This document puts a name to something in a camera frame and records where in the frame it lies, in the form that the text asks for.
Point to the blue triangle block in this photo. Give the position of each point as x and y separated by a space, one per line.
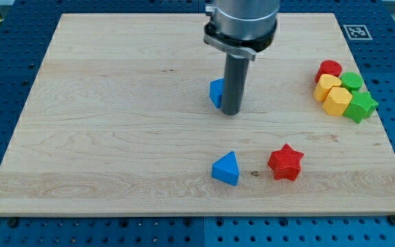
226 169

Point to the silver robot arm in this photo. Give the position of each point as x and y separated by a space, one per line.
241 28

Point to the yellow pentagon block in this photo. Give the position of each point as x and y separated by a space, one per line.
337 101

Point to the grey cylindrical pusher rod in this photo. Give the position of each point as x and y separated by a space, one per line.
235 73

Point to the red cylinder block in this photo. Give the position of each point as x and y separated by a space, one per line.
330 67

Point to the yellow heart block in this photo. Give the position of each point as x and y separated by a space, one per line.
325 83

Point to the green star block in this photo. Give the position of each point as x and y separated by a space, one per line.
361 106

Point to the white fiducial marker tag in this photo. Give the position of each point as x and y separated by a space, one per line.
357 32

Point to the red star block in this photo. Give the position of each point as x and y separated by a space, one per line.
286 163

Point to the blue block behind rod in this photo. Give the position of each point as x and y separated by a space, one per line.
216 89

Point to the light wooden board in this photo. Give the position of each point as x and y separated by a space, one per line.
119 123

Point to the green cylinder block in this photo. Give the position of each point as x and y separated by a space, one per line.
351 81

